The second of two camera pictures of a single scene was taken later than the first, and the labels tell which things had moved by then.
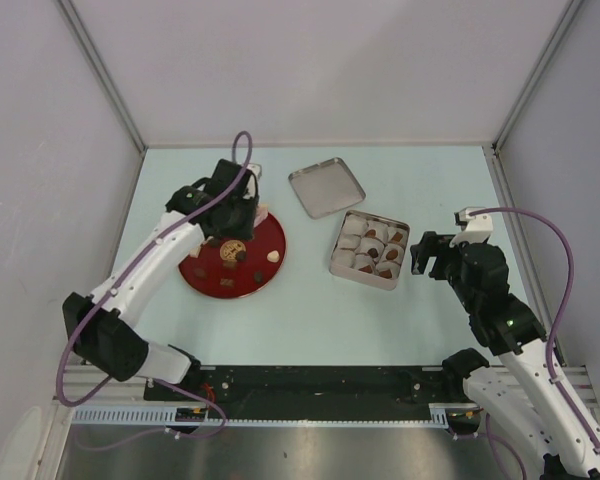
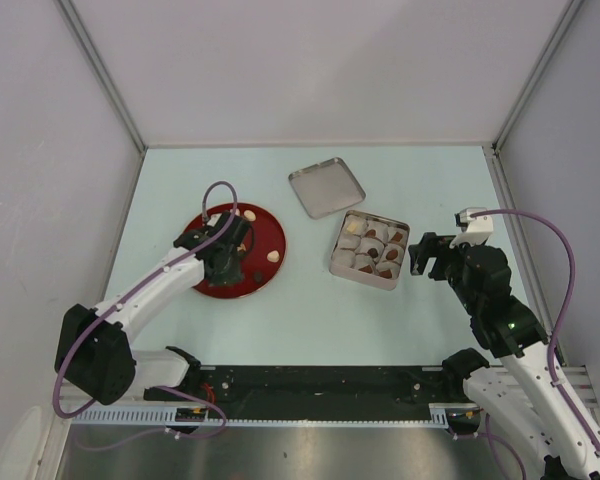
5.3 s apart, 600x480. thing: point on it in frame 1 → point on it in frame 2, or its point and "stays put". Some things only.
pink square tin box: [370, 250] stays put
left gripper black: [246, 231] → [232, 276]
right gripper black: [431, 245] stays put
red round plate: [237, 268] stays put
